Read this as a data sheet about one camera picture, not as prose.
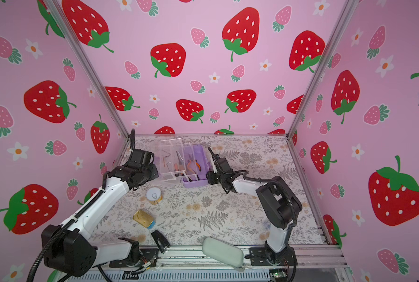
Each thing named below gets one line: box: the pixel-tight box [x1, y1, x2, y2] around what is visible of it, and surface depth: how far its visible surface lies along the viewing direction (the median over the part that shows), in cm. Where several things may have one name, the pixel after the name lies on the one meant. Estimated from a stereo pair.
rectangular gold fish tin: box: [132, 209, 156, 230], surface depth 83 cm
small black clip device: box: [150, 229, 171, 254], surface depth 80 cm
